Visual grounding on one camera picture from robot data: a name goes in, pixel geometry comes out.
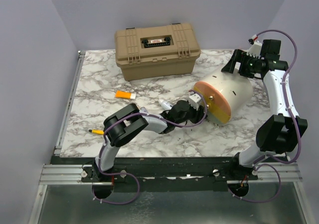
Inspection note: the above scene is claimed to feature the tan plastic toolbox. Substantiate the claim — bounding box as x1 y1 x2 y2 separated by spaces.
115 23 201 81

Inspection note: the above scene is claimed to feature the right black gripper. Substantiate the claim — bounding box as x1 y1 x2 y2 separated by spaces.
221 49 263 79

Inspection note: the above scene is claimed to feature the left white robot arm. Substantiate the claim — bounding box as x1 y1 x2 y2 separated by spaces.
92 95 207 182

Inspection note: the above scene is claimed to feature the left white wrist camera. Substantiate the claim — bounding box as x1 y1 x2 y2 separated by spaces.
187 93 202 111

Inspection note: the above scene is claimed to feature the white spray bottle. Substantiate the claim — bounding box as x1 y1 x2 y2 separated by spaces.
159 99 173 111

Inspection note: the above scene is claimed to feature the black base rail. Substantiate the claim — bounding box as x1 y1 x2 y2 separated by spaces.
50 156 257 192

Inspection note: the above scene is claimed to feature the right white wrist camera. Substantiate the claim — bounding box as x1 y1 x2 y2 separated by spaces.
246 35 262 58

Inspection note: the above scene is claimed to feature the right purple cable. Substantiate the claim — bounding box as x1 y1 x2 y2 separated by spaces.
228 29 304 203

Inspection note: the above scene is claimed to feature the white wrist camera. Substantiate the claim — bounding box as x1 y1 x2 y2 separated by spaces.
187 93 202 111
246 35 262 58

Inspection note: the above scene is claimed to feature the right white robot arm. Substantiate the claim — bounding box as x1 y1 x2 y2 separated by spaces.
221 38 308 180

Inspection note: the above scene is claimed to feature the white round makeup organizer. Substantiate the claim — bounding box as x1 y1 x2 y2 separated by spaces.
193 66 253 125

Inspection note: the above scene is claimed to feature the orange white cream tube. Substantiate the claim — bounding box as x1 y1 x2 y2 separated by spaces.
115 91 136 100

